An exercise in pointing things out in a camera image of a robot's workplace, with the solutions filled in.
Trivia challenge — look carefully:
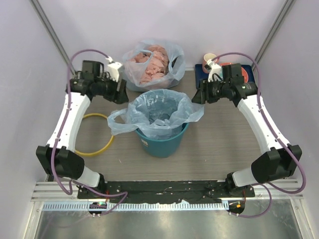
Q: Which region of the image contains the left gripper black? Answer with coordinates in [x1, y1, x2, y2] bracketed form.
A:
[94, 73, 129, 104]

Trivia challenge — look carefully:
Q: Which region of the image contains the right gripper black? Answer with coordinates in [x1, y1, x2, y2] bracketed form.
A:
[192, 77, 230, 105]

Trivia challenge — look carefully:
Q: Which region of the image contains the light blue plastic bag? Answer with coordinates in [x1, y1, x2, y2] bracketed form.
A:
[107, 89, 204, 140]

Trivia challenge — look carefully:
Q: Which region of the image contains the yellow bin rim ring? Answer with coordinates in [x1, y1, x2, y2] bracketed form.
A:
[74, 113, 116, 157]

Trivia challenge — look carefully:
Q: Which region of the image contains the teal trash bin yellow rim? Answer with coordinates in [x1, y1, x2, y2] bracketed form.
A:
[135, 123, 189, 158]

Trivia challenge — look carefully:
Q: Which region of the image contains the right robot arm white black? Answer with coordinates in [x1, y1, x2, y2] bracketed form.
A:
[192, 60, 302, 197]

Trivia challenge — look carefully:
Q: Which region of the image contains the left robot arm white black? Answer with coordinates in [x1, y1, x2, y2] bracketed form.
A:
[36, 58, 129, 199]

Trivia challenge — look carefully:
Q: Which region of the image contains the plastic bag with pink trash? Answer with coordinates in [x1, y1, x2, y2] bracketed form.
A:
[122, 39, 186, 92]

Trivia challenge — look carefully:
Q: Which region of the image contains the dark blue tray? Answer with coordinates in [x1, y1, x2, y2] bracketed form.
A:
[195, 64, 255, 89]

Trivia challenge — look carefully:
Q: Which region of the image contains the pink ceramic mug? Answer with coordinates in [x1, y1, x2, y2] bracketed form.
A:
[202, 53, 217, 74]

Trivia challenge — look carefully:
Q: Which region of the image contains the red blue floral plate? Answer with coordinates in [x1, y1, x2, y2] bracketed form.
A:
[241, 67, 249, 83]

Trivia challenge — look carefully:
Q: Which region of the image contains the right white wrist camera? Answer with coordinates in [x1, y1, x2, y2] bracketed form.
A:
[204, 59, 222, 83]

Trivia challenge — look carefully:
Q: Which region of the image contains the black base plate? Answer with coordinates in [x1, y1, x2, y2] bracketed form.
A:
[77, 179, 255, 205]

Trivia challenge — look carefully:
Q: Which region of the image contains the white slotted cable duct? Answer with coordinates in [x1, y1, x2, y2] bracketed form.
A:
[42, 201, 229, 213]

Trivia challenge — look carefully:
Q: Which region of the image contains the aluminium frame rail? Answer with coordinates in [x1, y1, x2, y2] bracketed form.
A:
[31, 179, 303, 202]

